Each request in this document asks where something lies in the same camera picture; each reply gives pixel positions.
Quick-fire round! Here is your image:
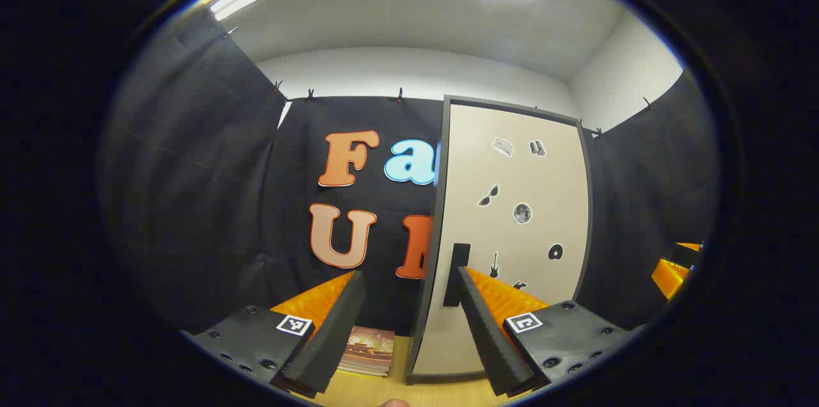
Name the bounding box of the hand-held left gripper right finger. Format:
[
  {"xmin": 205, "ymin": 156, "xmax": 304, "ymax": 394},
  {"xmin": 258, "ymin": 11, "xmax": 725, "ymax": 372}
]
[{"xmin": 456, "ymin": 266, "xmax": 633, "ymax": 397}]

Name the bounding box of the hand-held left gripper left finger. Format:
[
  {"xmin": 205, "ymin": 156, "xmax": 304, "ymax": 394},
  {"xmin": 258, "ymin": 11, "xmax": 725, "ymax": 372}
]
[{"xmin": 181, "ymin": 270, "xmax": 367, "ymax": 399}]

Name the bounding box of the grey cabinet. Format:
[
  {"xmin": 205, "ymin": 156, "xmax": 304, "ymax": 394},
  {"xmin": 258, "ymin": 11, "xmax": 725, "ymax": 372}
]
[{"xmin": 405, "ymin": 94, "xmax": 596, "ymax": 384}]

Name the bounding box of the black cabinet door handle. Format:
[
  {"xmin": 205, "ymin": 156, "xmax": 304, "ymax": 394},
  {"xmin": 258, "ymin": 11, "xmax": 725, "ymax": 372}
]
[{"xmin": 443, "ymin": 243, "xmax": 472, "ymax": 308}]

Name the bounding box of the brown cover book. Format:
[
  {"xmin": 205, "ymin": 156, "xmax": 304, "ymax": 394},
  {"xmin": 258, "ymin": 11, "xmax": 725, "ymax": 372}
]
[{"xmin": 337, "ymin": 326, "xmax": 395, "ymax": 377}]

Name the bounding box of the black backdrop cloth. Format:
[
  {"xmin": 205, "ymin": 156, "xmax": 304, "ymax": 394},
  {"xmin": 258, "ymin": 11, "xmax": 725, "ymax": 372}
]
[{"xmin": 99, "ymin": 10, "xmax": 720, "ymax": 337}]

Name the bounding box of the row of black cloth clips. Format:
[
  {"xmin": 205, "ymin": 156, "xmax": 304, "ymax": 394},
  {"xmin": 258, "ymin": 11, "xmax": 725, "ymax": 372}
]
[{"xmin": 224, "ymin": 26, "xmax": 656, "ymax": 139}]

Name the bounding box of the ceiling light panel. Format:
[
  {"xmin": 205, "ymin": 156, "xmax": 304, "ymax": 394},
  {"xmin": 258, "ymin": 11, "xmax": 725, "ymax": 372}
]
[{"xmin": 210, "ymin": 0, "xmax": 260, "ymax": 22}]

